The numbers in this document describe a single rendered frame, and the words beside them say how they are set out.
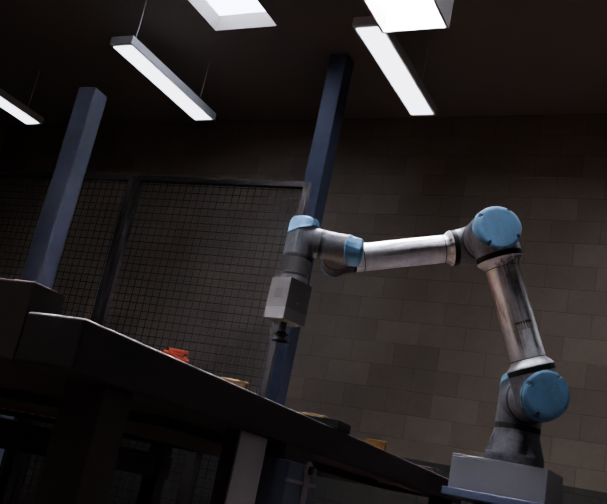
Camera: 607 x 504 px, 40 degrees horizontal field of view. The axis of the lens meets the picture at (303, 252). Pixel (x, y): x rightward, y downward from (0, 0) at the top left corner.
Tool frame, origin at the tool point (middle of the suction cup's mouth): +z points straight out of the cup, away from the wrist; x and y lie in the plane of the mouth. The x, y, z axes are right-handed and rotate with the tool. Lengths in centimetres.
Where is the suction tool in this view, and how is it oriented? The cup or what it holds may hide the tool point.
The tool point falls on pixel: (279, 341)
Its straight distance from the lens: 204.5
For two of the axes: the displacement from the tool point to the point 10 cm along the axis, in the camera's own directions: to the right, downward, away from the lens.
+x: 7.8, -0.2, -6.3
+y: -6.0, -3.4, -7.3
